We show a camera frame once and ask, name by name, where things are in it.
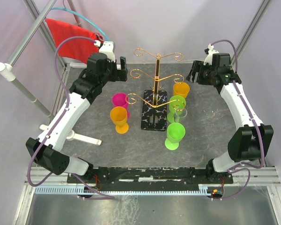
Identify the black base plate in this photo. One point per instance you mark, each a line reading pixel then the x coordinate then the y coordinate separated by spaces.
pixel 168 176

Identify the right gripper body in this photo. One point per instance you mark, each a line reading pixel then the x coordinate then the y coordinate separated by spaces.
pixel 204 77

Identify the clear wine glass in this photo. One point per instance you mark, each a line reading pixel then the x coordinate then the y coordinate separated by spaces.
pixel 180 116

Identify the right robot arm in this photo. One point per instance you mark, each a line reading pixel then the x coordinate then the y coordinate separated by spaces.
pixel 249 145

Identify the orange goblet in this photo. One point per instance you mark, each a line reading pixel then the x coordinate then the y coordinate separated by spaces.
pixel 119 117
pixel 181 89

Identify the white cable duct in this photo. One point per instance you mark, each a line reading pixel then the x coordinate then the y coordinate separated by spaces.
pixel 144 189

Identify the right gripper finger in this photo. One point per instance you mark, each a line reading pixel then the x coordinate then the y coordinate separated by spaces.
pixel 191 76
pixel 197 65

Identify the green goblet front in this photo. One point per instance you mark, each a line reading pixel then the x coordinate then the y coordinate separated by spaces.
pixel 175 133

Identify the red cloth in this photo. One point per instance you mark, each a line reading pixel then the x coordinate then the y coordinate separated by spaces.
pixel 79 48

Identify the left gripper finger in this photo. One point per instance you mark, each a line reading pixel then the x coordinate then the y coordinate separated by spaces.
pixel 119 75
pixel 123 62

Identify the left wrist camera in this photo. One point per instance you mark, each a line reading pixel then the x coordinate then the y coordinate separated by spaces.
pixel 108 49

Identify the teal clothes hanger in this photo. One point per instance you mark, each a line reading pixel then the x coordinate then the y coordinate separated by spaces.
pixel 79 16

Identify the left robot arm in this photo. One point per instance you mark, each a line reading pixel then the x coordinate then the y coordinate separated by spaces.
pixel 46 149

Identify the green goblet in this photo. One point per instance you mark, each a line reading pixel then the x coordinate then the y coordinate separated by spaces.
pixel 175 133
pixel 176 106

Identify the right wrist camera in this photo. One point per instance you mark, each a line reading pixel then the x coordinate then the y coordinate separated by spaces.
pixel 209 51

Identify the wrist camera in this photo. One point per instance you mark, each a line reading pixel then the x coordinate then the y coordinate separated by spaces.
pixel 209 51
pixel 108 49

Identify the gold wine glass rack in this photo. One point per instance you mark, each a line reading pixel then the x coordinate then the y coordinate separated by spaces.
pixel 154 108

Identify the green goblet rear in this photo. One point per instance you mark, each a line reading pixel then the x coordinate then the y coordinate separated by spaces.
pixel 176 106

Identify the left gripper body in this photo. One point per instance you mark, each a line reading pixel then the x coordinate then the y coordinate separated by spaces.
pixel 111 74

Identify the magenta goblet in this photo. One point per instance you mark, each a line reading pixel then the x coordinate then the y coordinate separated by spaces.
pixel 121 99

